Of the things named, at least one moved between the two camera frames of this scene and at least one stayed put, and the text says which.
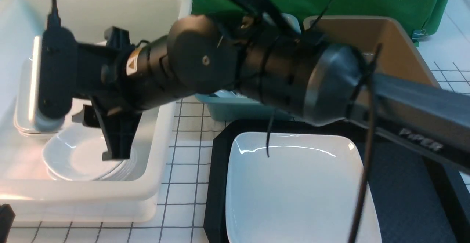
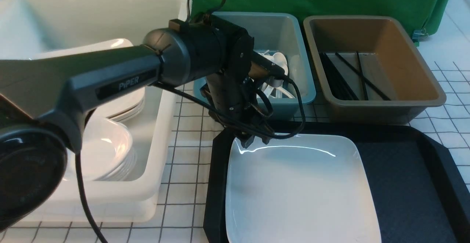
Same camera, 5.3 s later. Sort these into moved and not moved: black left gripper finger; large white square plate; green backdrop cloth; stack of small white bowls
Moved: black left gripper finger
Not moved: large white square plate; stack of small white bowls; green backdrop cloth
